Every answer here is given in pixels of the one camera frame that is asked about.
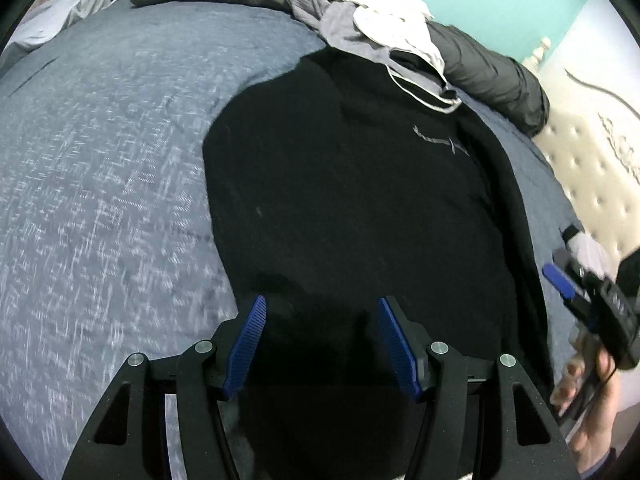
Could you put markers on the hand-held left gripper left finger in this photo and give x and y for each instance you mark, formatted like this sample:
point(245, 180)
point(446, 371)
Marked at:
point(245, 345)

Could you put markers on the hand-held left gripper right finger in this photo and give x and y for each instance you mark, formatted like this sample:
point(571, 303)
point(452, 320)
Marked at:
point(400, 350)

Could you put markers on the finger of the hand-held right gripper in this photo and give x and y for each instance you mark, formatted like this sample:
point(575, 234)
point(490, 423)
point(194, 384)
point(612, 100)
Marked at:
point(567, 260)
point(557, 280)

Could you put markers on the black sweatshirt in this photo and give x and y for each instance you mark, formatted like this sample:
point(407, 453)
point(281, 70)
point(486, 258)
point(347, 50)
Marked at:
point(350, 185)

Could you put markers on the person's right forearm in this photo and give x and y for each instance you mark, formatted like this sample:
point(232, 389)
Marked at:
point(600, 467)

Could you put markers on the person's right hand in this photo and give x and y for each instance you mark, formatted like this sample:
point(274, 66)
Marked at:
point(597, 410)

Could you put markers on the small black cloth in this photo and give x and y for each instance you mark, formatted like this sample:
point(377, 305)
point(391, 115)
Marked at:
point(571, 234)

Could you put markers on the cream tufted headboard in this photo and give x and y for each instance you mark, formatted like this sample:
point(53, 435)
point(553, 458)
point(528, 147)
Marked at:
point(590, 170)

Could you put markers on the black white-trimmed shorts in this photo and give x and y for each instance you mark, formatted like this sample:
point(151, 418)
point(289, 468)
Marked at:
point(407, 62)

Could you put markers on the white garment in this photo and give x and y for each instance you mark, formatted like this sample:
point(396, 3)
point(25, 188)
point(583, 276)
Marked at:
point(395, 15)

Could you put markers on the grey garment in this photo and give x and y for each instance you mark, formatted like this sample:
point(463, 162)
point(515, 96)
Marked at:
point(345, 30)

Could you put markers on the light grey blanket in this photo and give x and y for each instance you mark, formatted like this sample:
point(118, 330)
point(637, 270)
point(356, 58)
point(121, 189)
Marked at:
point(60, 15)

